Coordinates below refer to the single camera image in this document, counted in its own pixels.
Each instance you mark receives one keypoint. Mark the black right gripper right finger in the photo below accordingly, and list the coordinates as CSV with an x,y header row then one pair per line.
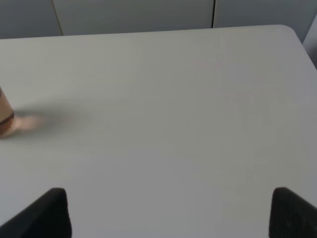
x,y
291,216

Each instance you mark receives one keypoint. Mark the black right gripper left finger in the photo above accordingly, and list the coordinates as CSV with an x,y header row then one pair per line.
x,y
47,217

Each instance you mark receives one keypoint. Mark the pink translucent plastic cup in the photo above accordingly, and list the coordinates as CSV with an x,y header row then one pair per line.
x,y
6,115

